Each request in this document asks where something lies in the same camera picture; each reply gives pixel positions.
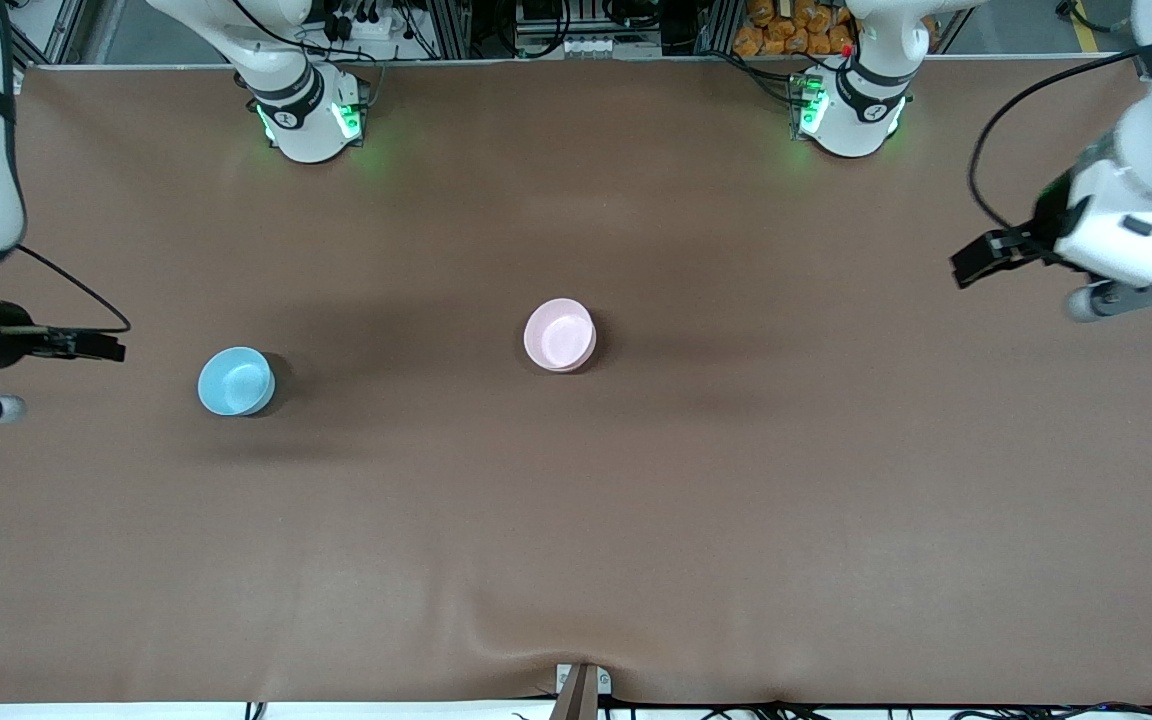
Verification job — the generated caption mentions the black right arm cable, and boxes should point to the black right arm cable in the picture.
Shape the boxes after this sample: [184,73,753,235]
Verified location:
[14,243,133,334]

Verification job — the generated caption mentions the light blue bowl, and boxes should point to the light blue bowl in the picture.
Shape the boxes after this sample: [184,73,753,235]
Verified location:
[198,346,276,418]

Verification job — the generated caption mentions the aluminium frame profile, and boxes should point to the aluminium frame profile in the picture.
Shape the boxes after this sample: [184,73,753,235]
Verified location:
[8,0,89,71]

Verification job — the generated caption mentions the white bowl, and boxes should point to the white bowl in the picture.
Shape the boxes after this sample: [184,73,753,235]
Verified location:
[532,330,598,375]

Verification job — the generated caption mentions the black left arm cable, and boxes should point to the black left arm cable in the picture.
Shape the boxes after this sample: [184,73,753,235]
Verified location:
[967,48,1142,236]

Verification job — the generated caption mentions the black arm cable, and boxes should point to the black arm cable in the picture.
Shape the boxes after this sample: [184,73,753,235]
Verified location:
[967,48,1142,236]
[14,243,133,334]

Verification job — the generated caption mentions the pink bowl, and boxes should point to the pink bowl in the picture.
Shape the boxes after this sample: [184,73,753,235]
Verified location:
[523,298,597,371]

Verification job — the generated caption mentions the white power strip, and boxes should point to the white power strip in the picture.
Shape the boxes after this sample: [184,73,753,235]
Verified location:
[560,34,639,60]

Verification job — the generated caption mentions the brown table mat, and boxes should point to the brown table mat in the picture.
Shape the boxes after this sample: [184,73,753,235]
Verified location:
[0,58,1152,706]

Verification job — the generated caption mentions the metal table edge bracket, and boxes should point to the metal table edge bracket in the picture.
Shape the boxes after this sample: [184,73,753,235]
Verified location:
[554,662,613,720]

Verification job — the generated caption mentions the orange snack bags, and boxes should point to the orange snack bags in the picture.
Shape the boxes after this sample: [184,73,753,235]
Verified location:
[733,0,857,58]

